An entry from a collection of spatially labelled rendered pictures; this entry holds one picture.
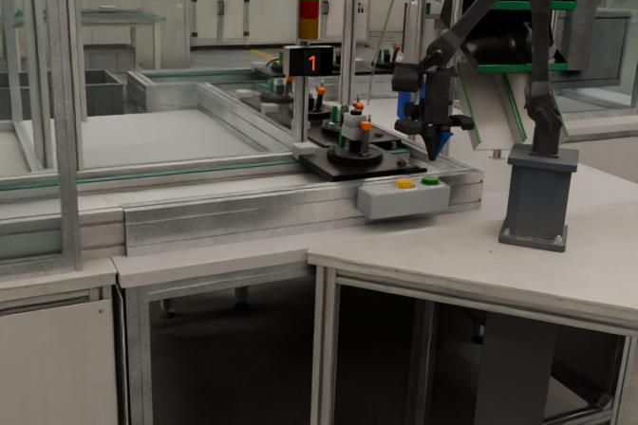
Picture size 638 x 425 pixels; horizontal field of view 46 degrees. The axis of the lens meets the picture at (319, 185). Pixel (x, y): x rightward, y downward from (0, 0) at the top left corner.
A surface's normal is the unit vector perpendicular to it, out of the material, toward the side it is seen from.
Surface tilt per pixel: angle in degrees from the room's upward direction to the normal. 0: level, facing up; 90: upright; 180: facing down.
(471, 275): 0
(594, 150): 90
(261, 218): 90
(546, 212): 90
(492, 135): 45
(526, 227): 90
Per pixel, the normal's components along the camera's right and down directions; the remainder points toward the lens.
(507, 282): 0.04, -0.95
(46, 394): 0.42, 0.29
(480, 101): 0.22, -0.46
